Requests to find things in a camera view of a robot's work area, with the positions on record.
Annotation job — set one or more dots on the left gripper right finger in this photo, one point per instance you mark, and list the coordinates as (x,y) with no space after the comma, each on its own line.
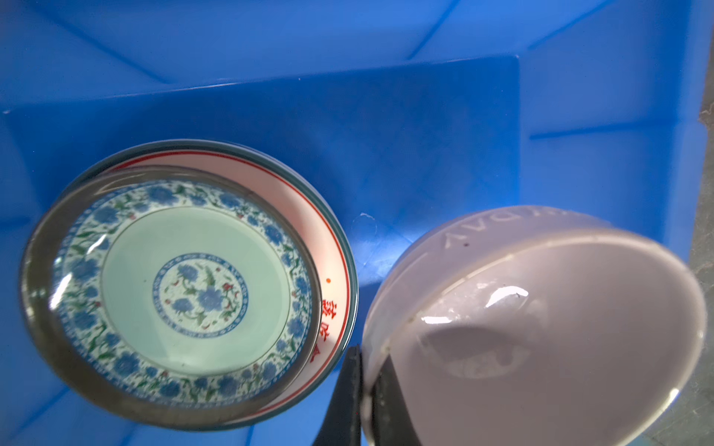
(390,421)

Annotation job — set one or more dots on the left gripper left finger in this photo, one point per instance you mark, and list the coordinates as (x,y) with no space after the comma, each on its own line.
(342,422)

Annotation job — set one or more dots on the purple bowl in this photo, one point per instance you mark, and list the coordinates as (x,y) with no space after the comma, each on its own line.
(532,325)

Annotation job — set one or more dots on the blue floral green plate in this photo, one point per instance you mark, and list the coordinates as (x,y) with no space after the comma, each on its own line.
(171,296)

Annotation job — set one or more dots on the blue plastic bin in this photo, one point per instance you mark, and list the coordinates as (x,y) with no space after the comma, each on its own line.
(402,114)

